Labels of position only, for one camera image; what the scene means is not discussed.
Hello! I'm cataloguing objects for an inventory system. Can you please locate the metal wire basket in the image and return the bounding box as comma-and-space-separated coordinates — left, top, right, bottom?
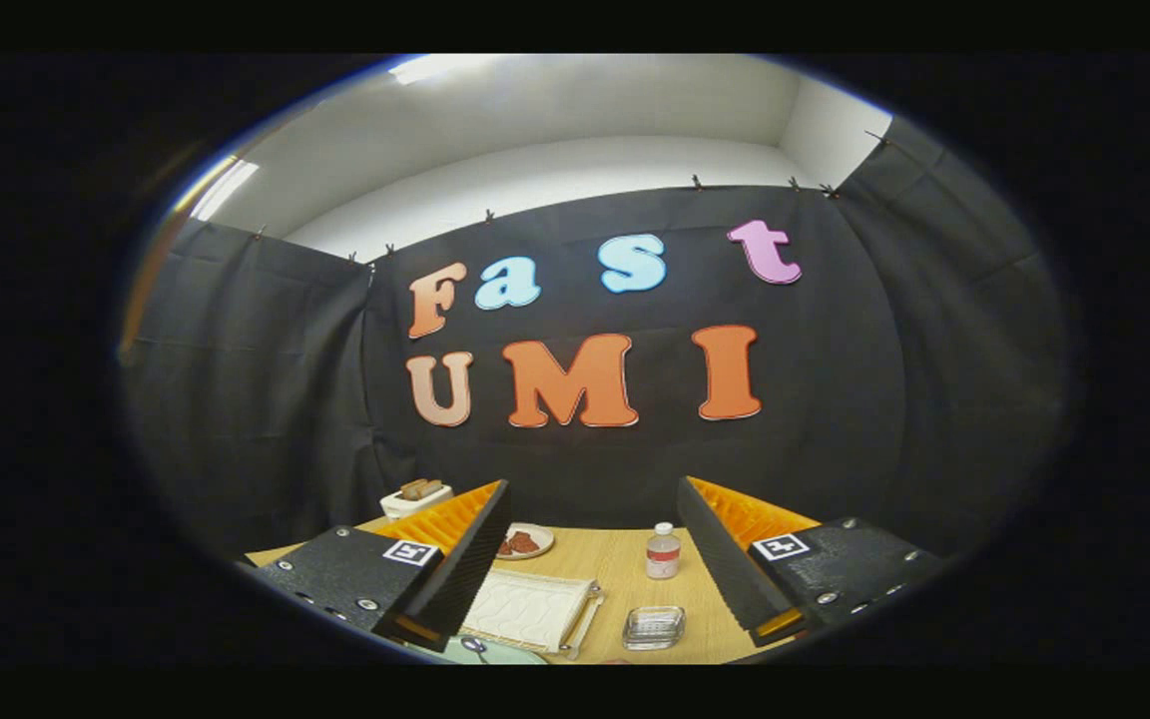
622, 605, 687, 651

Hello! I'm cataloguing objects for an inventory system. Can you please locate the white toaster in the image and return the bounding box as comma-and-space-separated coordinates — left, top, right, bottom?
380, 479, 454, 521

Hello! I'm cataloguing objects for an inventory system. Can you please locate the clear water bottle red label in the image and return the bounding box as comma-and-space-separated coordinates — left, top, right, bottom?
646, 522, 682, 580

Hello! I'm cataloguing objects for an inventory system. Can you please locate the small white plate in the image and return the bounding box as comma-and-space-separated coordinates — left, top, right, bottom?
497, 522, 555, 561

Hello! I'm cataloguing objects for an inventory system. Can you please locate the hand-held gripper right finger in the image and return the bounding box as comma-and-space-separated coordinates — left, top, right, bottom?
677, 476, 945, 648

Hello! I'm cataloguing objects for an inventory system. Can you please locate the white wire dish rack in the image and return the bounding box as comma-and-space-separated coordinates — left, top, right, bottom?
457, 567, 606, 660

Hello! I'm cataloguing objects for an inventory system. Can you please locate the black backdrop cloth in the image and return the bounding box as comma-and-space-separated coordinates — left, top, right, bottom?
121, 115, 1070, 560

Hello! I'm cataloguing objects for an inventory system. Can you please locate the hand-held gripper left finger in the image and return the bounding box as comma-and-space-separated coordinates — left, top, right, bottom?
254, 479, 513, 652

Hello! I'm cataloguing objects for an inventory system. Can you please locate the ceiling light panel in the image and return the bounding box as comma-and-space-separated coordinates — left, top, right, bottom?
191, 158, 261, 221

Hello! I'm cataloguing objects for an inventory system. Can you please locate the pale green plate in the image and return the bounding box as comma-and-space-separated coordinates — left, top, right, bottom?
405, 634, 551, 665

